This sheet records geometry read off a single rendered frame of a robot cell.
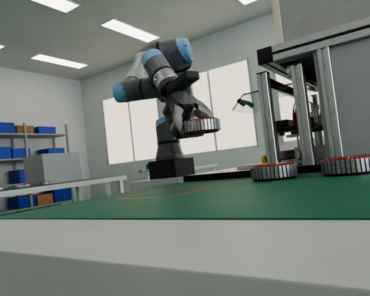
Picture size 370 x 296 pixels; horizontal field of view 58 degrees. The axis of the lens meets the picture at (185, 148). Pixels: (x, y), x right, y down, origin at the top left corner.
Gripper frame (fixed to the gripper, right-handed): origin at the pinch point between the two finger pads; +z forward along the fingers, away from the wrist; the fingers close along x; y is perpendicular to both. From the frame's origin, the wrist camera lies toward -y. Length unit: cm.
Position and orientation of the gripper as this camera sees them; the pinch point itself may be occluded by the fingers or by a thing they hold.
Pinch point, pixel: (201, 127)
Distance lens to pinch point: 93.3
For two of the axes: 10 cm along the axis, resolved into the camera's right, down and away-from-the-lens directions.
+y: -3.7, 6.6, 6.6
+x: -8.2, 1.0, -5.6
